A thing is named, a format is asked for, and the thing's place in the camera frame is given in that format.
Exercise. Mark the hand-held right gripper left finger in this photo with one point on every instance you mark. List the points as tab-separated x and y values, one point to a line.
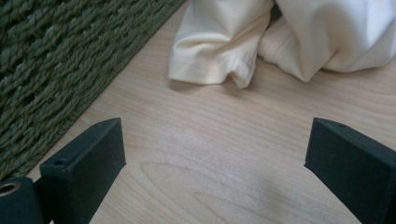
84	168

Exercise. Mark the green woven basket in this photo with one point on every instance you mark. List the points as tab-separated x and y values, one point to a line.
56	62

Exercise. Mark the cream cloth garment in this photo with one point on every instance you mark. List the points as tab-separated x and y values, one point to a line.
311	31

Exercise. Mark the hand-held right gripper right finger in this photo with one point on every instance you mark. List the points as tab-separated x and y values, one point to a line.
355	168

